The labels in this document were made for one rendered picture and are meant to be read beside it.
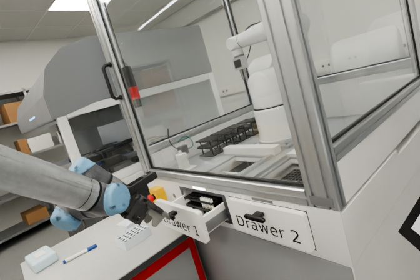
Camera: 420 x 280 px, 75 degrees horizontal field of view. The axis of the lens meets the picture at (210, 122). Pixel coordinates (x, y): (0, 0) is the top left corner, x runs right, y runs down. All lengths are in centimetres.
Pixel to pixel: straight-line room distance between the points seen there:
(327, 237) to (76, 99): 142
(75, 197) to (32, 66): 471
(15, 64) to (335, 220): 502
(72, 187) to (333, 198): 58
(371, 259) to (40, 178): 81
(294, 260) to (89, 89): 138
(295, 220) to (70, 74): 140
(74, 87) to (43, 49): 374
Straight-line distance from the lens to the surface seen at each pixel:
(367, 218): 86
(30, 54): 537
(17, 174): 61
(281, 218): 82
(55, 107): 170
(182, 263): 126
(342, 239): 77
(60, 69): 174
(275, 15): 66
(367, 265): 88
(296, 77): 64
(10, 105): 467
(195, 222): 96
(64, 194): 66
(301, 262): 90
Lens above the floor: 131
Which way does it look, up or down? 8 degrees down
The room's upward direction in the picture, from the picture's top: 16 degrees counter-clockwise
